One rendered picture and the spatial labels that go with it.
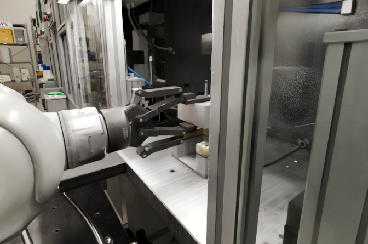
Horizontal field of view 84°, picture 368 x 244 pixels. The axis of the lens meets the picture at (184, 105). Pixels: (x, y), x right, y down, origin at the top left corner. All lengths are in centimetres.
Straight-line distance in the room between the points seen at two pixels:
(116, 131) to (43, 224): 51
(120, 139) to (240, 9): 25
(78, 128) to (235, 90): 23
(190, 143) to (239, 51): 37
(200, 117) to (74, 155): 24
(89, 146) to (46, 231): 47
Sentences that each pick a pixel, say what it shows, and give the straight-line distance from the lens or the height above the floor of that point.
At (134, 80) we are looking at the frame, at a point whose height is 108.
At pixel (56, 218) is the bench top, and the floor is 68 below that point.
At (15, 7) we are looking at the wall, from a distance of 797.
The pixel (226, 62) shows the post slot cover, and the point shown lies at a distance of 20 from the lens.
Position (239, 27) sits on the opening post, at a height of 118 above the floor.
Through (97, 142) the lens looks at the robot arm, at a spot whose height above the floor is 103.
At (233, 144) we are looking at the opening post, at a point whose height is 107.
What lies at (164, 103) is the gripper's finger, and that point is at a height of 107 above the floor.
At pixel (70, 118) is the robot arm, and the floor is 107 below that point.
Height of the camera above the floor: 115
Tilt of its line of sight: 13 degrees down
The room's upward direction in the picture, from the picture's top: straight up
